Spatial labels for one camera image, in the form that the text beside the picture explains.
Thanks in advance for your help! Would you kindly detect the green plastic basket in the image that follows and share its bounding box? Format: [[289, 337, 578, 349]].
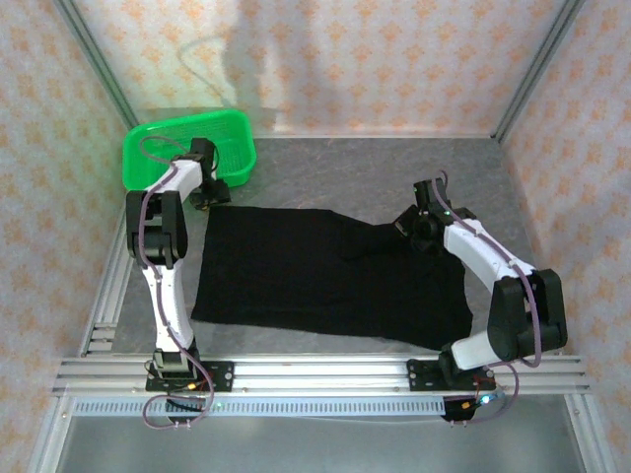
[[121, 108, 258, 191]]

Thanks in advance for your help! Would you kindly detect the black t-shirt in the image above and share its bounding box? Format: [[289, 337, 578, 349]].
[[190, 204, 474, 352]]

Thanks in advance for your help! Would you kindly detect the aluminium frame post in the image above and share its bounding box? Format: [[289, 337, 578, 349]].
[[52, 0, 145, 134], [492, 0, 588, 144]]

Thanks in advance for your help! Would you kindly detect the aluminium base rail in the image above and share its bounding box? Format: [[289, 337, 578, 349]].
[[53, 355, 591, 395]]

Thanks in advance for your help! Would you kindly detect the small controller board with wires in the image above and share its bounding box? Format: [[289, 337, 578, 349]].
[[165, 378, 221, 426], [441, 386, 509, 426]]

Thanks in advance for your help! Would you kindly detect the grey slotted cable duct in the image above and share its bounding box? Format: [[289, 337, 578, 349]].
[[71, 397, 448, 418]]

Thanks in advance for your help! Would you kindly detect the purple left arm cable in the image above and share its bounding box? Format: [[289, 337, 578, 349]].
[[138, 136, 224, 431]]

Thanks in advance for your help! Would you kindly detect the aluminium lower frame rail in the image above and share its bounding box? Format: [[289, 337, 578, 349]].
[[564, 393, 610, 473], [27, 396, 75, 473]]

